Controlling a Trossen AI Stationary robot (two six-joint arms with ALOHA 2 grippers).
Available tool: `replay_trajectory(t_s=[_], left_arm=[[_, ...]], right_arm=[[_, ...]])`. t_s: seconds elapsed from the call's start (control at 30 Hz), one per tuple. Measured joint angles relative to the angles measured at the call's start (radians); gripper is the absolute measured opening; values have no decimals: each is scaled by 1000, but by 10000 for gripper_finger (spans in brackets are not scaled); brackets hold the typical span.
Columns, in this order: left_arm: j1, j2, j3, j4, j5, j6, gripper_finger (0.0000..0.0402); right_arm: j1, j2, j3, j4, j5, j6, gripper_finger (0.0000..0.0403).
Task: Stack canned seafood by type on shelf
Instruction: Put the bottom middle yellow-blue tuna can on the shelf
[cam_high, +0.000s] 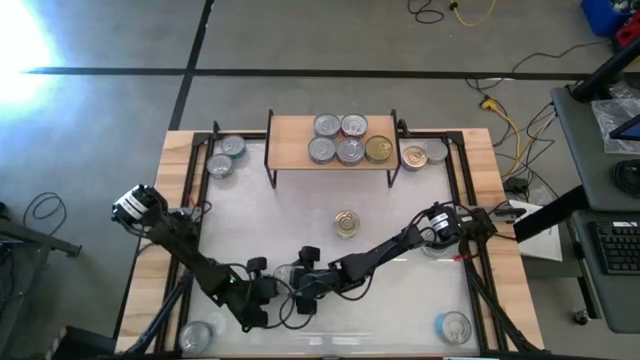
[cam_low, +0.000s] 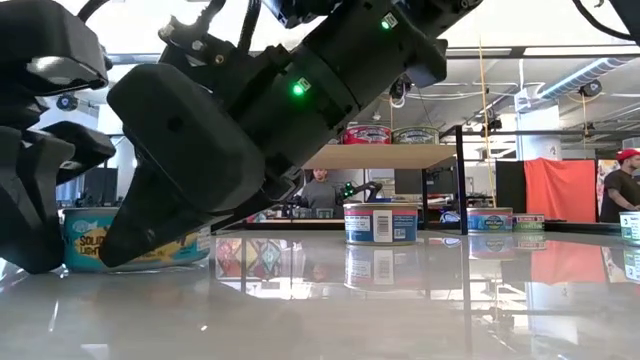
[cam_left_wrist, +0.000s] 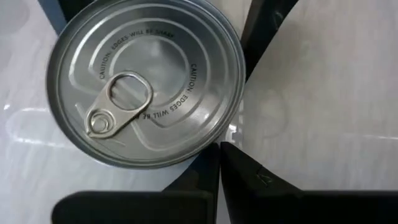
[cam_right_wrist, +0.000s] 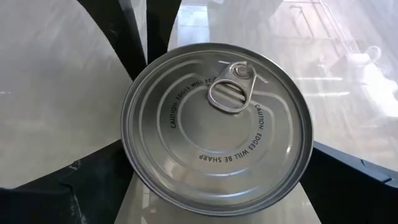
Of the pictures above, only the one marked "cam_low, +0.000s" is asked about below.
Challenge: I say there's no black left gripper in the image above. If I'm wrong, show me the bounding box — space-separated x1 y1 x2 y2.
0 0 117 185

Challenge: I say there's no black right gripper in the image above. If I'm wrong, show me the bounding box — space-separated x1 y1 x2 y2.
99 63 301 269

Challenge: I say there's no teal light tuna can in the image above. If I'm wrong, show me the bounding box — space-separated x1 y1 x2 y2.
62 207 212 274

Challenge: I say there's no red tuna can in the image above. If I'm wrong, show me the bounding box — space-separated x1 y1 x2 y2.
342 124 393 146

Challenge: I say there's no olive green tuna can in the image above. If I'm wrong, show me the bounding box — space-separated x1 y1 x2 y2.
391 125 441 146

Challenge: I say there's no black screen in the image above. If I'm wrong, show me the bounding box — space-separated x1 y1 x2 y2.
82 167 120 206

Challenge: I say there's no person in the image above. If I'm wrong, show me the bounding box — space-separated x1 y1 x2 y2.
598 147 640 224
299 168 341 220

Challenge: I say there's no black monitor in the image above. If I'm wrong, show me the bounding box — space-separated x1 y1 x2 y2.
393 168 424 195

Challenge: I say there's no black partition panel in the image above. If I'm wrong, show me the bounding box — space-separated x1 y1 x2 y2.
495 160 526 215

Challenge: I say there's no green red labelled can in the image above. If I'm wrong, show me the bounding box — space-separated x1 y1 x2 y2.
512 213 546 234

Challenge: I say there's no orange curtain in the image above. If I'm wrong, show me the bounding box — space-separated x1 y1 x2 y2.
523 157 598 224

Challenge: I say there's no floral patterned cloth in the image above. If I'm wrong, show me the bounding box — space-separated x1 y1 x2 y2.
596 159 619 224

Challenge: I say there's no light blue ceiling pipe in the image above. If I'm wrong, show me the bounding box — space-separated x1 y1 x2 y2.
537 57 636 101

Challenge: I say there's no green white labelled can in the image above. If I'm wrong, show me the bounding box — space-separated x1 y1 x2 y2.
618 210 640 245

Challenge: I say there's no black ceiling camera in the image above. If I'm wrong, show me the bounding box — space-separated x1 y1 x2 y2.
579 78 604 99
55 93 80 112
482 117 504 139
389 74 414 109

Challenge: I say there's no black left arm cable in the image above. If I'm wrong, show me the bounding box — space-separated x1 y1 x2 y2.
74 0 110 24

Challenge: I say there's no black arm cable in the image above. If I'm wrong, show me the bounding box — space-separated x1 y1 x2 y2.
237 0 265 55
74 0 110 24

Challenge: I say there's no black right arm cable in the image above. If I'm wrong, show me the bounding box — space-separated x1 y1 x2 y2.
237 0 265 55

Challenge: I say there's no wooden shelf with black frame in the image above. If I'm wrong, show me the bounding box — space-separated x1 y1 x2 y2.
299 124 468 236

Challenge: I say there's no yellow rope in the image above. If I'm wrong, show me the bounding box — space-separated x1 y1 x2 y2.
477 37 495 209

